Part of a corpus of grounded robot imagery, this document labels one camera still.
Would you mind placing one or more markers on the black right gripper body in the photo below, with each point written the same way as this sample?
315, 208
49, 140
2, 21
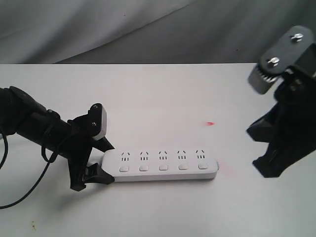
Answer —
296, 124

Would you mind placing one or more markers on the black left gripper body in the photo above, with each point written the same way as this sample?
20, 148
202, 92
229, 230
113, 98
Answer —
76, 147

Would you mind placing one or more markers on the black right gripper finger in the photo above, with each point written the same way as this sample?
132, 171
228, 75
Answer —
262, 130
282, 154

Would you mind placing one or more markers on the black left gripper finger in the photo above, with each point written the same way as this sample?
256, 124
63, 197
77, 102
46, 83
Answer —
95, 174
102, 144

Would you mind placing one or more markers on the white five-outlet power strip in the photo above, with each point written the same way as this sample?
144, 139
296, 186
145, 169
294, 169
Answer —
160, 164

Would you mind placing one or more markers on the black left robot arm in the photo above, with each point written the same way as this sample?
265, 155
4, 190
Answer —
21, 114

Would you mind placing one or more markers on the white backdrop cloth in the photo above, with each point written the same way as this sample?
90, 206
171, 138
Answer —
145, 31

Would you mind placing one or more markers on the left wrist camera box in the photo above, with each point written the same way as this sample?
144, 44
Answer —
97, 121

